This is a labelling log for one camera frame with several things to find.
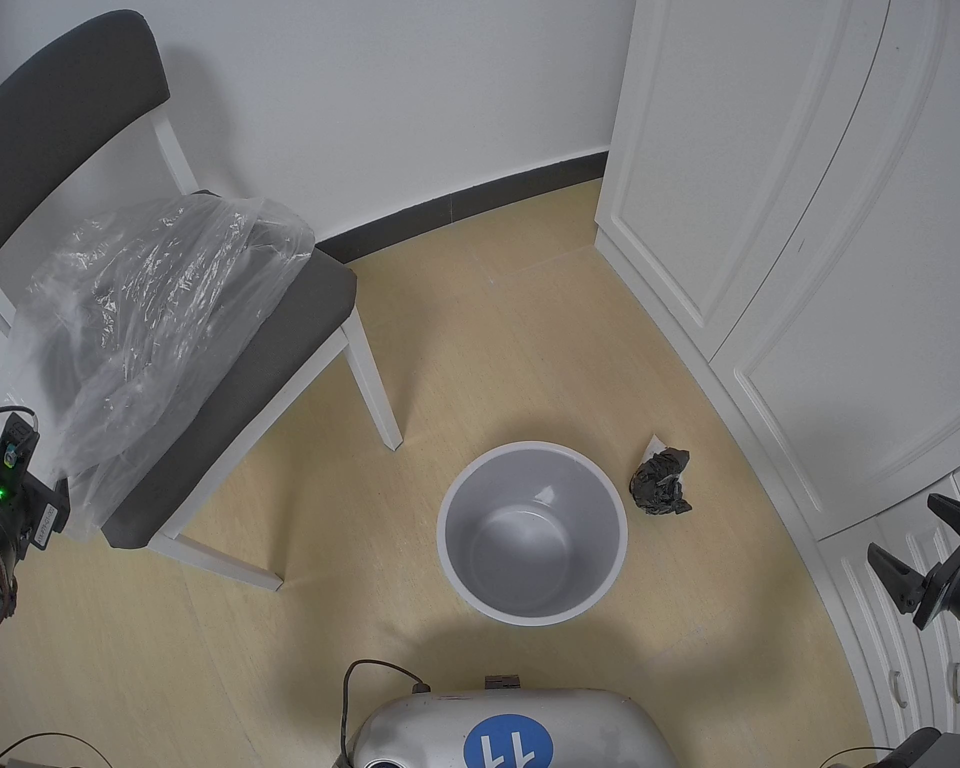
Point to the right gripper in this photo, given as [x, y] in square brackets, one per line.
[943, 589]

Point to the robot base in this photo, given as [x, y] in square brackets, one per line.
[450, 731]

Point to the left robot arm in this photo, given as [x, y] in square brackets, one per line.
[6, 577]

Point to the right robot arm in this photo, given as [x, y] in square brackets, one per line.
[926, 750]

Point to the crumpled black plastic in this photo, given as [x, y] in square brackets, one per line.
[660, 484]

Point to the white trash bin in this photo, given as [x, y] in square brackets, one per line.
[525, 540]

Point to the clear plastic bag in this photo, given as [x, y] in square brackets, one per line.
[150, 300]

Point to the white chest of drawers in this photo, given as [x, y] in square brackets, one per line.
[877, 637]

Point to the white wardrobe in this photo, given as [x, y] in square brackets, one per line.
[750, 187]

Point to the white chair with grey cushions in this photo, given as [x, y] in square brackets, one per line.
[315, 300]

